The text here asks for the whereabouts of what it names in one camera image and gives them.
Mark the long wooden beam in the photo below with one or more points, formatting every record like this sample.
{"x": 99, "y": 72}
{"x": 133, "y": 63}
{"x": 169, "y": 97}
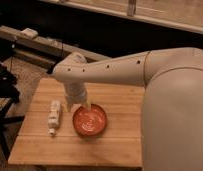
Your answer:
{"x": 45, "y": 45}

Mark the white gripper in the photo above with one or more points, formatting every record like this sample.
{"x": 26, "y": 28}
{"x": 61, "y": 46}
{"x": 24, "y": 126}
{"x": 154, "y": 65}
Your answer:
{"x": 76, "y": 94}

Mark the white plastic bottle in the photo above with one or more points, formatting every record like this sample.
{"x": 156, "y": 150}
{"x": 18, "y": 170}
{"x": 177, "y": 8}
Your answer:
{"x": 53, "y": 118}

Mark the red ceramic bowl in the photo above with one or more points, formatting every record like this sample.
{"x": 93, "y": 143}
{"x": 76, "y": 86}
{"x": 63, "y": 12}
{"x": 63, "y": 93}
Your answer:
{"x": 90, "y": 123}

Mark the black chair frame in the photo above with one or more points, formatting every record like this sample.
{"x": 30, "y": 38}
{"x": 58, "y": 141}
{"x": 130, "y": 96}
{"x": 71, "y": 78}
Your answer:
{"x": 9, "y": 95}

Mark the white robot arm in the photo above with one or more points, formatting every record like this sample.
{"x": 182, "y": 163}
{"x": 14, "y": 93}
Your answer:
{"x": 172, "y": 107}

